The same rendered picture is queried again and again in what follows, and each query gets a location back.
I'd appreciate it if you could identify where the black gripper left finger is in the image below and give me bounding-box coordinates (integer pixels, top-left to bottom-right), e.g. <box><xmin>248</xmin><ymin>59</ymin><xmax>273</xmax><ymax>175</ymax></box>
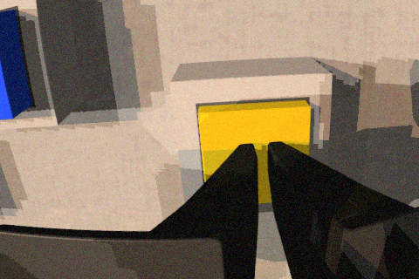
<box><xmin>0</xmin><ymin>143</ymin><xmax>259</xmax><ymax>279</ymax></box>

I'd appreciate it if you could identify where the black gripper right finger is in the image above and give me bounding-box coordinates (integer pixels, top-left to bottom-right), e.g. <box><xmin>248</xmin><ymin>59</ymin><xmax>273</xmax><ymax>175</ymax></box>
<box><xmin>268</xmin><ymin>140</ymin><xmax>419</xmax><ymax>279</ymax></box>

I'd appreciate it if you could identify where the yellow button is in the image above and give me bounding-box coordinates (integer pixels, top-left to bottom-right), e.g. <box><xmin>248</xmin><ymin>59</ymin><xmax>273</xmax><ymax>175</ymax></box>
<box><xmin>170</xmin><ymin>57</ymin><xmax>332</xmax><ymax>212</ymax></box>

